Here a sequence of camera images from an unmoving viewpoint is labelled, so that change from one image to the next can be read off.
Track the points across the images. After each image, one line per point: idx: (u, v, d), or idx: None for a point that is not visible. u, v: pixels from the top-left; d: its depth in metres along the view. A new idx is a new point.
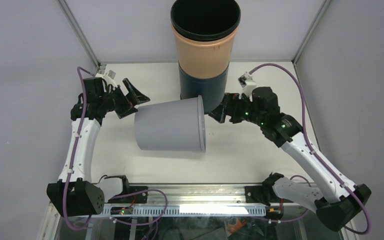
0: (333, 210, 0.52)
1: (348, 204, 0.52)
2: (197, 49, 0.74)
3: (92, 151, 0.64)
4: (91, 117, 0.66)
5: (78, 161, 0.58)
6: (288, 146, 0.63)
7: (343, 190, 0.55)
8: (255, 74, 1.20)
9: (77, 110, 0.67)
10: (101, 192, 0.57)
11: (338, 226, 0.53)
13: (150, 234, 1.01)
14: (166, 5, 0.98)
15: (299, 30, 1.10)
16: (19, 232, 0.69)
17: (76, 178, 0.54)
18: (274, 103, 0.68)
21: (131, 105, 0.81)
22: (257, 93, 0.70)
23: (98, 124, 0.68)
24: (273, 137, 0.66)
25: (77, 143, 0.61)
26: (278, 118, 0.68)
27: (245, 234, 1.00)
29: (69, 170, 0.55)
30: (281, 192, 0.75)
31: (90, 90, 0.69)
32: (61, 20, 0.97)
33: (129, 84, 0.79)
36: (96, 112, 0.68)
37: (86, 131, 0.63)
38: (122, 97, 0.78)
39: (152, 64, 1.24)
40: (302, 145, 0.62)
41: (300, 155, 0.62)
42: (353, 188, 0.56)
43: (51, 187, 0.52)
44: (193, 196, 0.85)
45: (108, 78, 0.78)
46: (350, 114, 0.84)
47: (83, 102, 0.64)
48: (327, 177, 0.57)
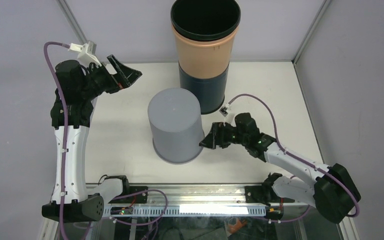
0: (320, 198, 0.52)
1: (325, 183, 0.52)
2: (197, 49, 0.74)
3: (83, 162, 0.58)
4: (75, 126, 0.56)
5: (70, 180, 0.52)
6: (267, 156, 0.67)
7: (317, 173, 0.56)
8: (255, 75, 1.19)
9: (57, 115, 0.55)
10: (100, 198, 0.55)
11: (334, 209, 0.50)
13: (150, 234, 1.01)
14: (166, 5, 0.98)
15: (299, 30, 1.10)
16: (19, 231, 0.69)
17: (71, 200, 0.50)
18: (253, 125, 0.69)
21: (120, 88, 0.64)
22: (240, 118, 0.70)
23: (85, 129, 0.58)
24: (255, 154, 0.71)
25: (64, 160, 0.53)
26: (258, 137, 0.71)
27: (245, 234, 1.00)
29: (62, 192, 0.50)
30: (280, 190, 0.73)
31: (67, 85, 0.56)
32: (60, 20, 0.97)
33: (115, 63, 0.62)
36: (79, 114, 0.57)
37: (73, 143, 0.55)
38: (107, 75, 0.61)
39: (152, 63, 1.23)
40: (276, 150, 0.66)
41: (278, 159, 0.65)
42: (326, 168, 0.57)
43: (45, 209, 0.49)
44: (193, 196, 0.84)
45: (89, 56, 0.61)
46: (351, 114, 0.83)
47: (64, 108, 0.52)
48: (301, 166, 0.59)
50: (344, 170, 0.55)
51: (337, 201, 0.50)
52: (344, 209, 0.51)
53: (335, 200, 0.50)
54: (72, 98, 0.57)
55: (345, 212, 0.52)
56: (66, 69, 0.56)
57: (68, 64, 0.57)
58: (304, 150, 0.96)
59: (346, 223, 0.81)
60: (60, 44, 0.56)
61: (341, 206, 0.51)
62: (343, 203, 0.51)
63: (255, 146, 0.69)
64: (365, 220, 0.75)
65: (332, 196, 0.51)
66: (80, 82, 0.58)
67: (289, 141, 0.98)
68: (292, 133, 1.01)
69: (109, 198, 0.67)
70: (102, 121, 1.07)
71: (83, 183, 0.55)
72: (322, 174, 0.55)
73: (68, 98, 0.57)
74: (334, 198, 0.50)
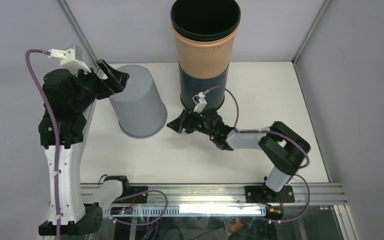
0: (271, 155, 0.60)
1: (267, 139, 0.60)
2: (197, 49, 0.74)
3: (79, 177, 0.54)
4: (67, 146, 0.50)
5: (65, 202, 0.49)
6: (229, 143, 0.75)
7: (262, 134, 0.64)
8: (255, 75, 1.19)
9: (46, 134, 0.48)
10: (96, 208, 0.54)
11: (285, 160, 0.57)
13: (150, 235, 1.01)
14: (167, 5, 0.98)
15: (299, 30, 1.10)
16: (19, 232, 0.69)
17: (68, 222, 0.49)
18: (219, 121, 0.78)
21: (113, 92, 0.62)
22: (206, 115, 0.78)
23: (78, 144, 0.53)
24: (222, 147, 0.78)
25: (58, 181, 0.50)
26: (222, 130, 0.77)
27: (245, 234, 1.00)
29: (57, 215, 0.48)
30: (271, 183, 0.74)
31: (56, 99, 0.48)
32: (61, 20, 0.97)
33: (107, 67, 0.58)
36: (71, 131, 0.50)
37: (65, 165, 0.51)
38: (98, 81, 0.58)
39: (152, 64, 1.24)
40: (232, 133, 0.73)
41: (236, 139, 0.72)
42: (268, 128, 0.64)
43: (42, 229, 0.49)
44: (193, 196, 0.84)
45: (78, 63, 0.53)
46: (351, 114, 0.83)
47: (54, 127, 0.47)
48: (250, 136, 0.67)
50: (281, 124, 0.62)
51: (283, 151, 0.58)
52: (294, 157, 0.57)
53: (280, 150, 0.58)
54: (63, 110, 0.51)
55: (298, 161, 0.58)
56: (54, 81, 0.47)
57: (58, 74, 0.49)
58: None
59: (346, 224, 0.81)
60: (41, 51, 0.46)
61: (290, 155, 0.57)
62: (292, 152, 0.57)
63: (222, 140, 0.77)
64: (365, 220, 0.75)
65: (275, 148, 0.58)
66: (72, 94, 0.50)
67: None
68: None
69: (109, 201, 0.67)
70: (102, 122, 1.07)
71: (81, 199, 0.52)
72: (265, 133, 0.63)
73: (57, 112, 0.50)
74: (278, 150, 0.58)
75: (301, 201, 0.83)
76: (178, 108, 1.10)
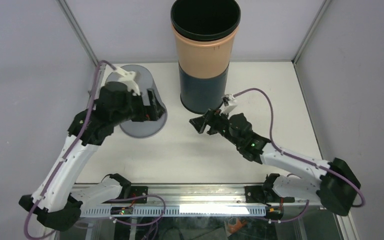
0: (326, 197, 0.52)
1: (330, 181, 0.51)
2: (197, 49, 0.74)
3: (77, 173, 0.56)
4: (84, 142, 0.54)
5: (53, 189, 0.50)
6: (263, 159, 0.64)
7: (319, 171, 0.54)
8: (255, 75, 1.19)
9: (77, 124, 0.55)
10: (77, 212, 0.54)
11: (342, 206, 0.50)
13: (150, 235, 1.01)
14: (167, 5, 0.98)
15: (299, 30, 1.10)
16: (18, 232, 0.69)
17: (43, 207, 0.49)
18: (249, 128, 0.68)
21: (147, 118, 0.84)
22: (234, 121, 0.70)
23: (92, 147, 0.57)
24: (250, 158, 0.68)
25: (59, 167, 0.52)
26: (253, 140, 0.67)
27: (245, 234, 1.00)
29: (40, 196, 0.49)
30: (281, 190, 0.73)
31: (104, 103, 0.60)
32: (61, 20, 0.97)
33: (153, 97, 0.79)
36: (94, 134, 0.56)
37: (73, 157, 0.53)
38: (140, 104, 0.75)
39: (152, 64, 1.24)
40: (273, 151, 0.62)
41: (276, 160, 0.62)
42: (327, 165, 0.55)
43: (22, 201, 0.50)
44: (193, 196, 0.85)
45: (133, 84, 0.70)
46: (351, 114, 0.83)
47: (85, 120, 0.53)
48: (302, 166, 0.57)
50: (344, 163, 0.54)
51: (343, 196, 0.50)
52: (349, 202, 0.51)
53: (342, 196, 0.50)
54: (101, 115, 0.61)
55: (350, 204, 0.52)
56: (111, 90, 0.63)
57: (115, 85, 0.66)
58: (303, 150, 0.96)
59: (346, 224, 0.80)
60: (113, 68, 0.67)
61: (346, 200, 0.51)
62: (348, 197, 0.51)
63: (250, 149, 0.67)
64: (365, 220, 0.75)
65: (339, 192, 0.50)
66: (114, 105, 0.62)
67: (289, 142, 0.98)
68: (292, 133, 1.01)
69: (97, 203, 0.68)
70: None
71: (66, 193, 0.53)
72: (324, 171, 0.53)
73: (97, 115, 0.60)
74: (340, 195, 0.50)
75: (302, 201, 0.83)
76: (178, 108, 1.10)
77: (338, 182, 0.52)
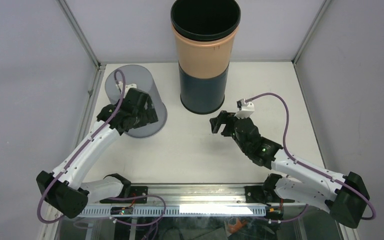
0: (336, 208, 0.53)
1: (344, 196, 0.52)
2: (197, 49, 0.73)
3: (97, 156, 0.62)
4: (112, 126, 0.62)
5: (76, 164, 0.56)
6: (274, 166, 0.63)
7: (334, 184, 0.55)
8: (255, 75, 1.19)
9: (106, 112, 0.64)
10: (86, 200, 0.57)
11: (352, 219, 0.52)
13: (150, 235, 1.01)
14: (166, 5, 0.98)
15: (300, 30, 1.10)
16: (19, 232, 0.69)
17: (64, 180, 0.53)
18: (256, 132, 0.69)
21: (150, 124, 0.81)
22: (241, 126, 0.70)
23: (116, 134, 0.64)
24: (260, 163, 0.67)
25: (85, 146, 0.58)
26: (260, 145, 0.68)
27: (245, 234, 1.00)
29: (63, 169, 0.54)
30: (283, 191, 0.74)
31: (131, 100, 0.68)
32: (61, 21, 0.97)
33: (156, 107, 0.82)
36: (121, 120, 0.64)
37: (99, 138, 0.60)
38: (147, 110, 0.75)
39: (152, 64, 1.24)
40: (285, 159, 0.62)
41: (288, 169, 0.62)
42: (343, 179, 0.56)
43: (42, 175, 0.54)
44: (193, 196, 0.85)
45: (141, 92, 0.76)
46: (351, 114, 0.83)
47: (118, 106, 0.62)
48: (317, 177, 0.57)
50: (358, 178, 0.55)
51: (353, 210, 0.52)
52: (358, 215, 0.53)
53: (352, 210, 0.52)
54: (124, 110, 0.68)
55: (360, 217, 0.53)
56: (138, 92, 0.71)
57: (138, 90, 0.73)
58: (303, 150, 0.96)
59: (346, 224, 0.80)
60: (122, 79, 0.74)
61: (356, 214, 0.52)
62: (358, 210, 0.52)
63: (260, 154, 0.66)
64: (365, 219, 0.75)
65: (351, 206, 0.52)
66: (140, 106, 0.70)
67: (290, 142, 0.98)
68: (292, 133, 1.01)
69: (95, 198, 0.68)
70: None
71: (84, 173, 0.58)
72: (340, 185, 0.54)
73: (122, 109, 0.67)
74: (352, 208, 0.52)
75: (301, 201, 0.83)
76: (178, 108, 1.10)
77: (352, 196, 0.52)
